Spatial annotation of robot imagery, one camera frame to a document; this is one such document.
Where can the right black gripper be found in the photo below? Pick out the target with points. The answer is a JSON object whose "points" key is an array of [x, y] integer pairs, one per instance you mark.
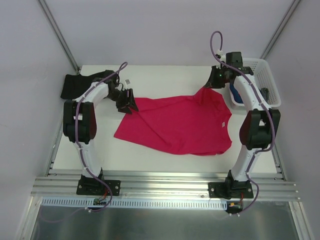
{"points": [[216, 77]]}

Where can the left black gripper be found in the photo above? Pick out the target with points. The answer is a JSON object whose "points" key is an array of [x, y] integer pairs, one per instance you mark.
{"points": [[123, 99]]}

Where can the pink t shirt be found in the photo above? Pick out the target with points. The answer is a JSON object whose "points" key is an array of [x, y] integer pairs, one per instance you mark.
{"points": [[180, 125]]}

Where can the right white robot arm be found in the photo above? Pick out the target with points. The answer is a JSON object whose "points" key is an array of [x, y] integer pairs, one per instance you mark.
{"points": [[258, 131]]}

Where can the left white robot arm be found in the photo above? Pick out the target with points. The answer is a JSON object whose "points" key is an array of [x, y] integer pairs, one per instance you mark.
{"points": [[80, 125]]}

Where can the blue t shirt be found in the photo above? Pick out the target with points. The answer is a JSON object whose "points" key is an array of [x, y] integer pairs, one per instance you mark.
{"points": [[236, 96]]}

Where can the white plastic basket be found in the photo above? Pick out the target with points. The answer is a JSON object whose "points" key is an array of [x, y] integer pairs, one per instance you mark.
{"points": [[262, 78]]}

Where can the grey t shirt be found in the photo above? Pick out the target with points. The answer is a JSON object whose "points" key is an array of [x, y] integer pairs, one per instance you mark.
{"points": [[265, 93]]}

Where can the black folded t shirt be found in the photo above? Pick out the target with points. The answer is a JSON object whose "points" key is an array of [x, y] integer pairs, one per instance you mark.
{"points": [[76, 85]]}

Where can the left corner aluminium profile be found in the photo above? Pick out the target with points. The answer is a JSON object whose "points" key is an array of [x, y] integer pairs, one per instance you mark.
{"points": [[59, 35]]}

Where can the corner aluminium profile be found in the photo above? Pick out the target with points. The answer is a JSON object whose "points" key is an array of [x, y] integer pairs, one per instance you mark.
{"points": [[280, 28], [59, 35]]}

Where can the right corner aluminium profile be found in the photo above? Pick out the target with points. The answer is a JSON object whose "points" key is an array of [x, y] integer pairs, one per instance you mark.
{"points": [[280, 28]]}

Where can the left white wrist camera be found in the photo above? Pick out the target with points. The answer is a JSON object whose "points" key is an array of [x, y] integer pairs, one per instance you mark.
{"points": [[126, 83]]}

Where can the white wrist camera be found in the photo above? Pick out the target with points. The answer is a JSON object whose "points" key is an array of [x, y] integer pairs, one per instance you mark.
{"points": [[219, 54], [126, 83]]}

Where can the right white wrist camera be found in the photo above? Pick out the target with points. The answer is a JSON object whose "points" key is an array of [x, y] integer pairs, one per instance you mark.
{"points": [[219, 54]]}

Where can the aluminium mounting rail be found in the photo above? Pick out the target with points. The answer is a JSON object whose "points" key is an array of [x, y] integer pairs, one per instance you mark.
{"points": [[165, 185]]}

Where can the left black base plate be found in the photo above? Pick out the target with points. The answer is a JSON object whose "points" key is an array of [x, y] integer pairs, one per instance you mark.
{"points": [[92, 187]]}

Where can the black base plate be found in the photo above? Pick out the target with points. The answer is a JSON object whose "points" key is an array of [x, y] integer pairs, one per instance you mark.
{"points": [[229, 191], [92, 187]]}

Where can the left table edge rail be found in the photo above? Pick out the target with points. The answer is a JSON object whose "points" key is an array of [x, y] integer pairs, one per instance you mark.
{"points": [[54, 150]]}

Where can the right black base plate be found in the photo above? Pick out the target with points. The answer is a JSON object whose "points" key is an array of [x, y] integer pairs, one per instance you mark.
{"points": [[229, 191]]}

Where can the white slotted cable duct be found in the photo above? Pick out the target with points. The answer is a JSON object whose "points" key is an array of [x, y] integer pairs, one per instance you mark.
{"points": [[135, 203]]}

